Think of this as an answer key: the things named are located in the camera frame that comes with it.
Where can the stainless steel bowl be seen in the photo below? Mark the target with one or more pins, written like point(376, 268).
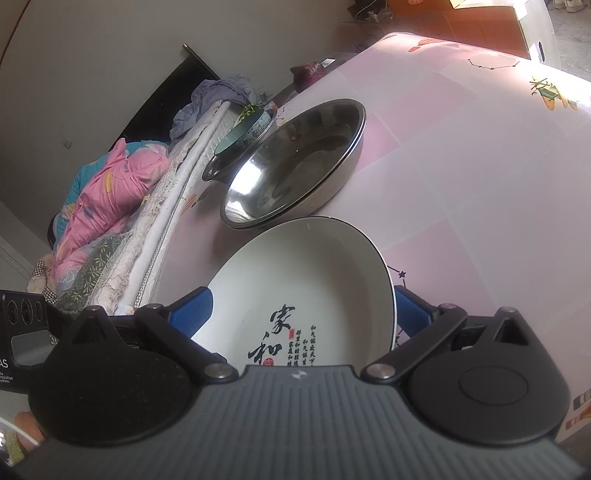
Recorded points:
point(344, 171)
point(295, 161)

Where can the white calligraphy plate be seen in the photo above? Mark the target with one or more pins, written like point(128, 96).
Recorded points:
point(300, 281)

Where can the printed cardboard box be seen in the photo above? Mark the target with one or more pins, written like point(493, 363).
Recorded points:
point(284, 95)

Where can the pink floral quilt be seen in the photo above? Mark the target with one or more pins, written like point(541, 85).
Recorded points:
point(111, 194)

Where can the green leaf-print pillow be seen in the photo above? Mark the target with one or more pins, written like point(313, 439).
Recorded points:
point(99, 265)

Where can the person's left forearm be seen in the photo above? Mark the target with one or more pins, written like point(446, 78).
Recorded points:
point(25, 424)

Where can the black headboard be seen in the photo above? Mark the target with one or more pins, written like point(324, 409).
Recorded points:
point(157, 106)

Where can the teal ceramic bowl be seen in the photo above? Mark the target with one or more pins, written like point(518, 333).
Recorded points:
point(238, 138)

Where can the napa cabbage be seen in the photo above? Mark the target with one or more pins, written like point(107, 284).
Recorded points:
point(248, 112)

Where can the pink patterned tablecloth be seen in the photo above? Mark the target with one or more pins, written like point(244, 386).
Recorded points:
point(461, 184)

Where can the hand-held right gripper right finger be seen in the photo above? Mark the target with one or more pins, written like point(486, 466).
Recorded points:
point(411, 314)

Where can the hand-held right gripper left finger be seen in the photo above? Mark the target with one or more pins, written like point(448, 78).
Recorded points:
point(191, 314)

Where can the brown cardboard box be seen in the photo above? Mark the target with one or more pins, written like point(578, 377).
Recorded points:
point(461, 23)

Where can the checkered cloth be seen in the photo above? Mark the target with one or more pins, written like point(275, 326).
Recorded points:
point(42, 277)

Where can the white mattress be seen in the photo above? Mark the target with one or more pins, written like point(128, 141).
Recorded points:
point(184, 184)

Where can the grey-blue crumpled cloth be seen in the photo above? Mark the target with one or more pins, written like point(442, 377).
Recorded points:
point(207, 99)

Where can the red onion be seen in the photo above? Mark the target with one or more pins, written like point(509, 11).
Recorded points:
point(308, 73)

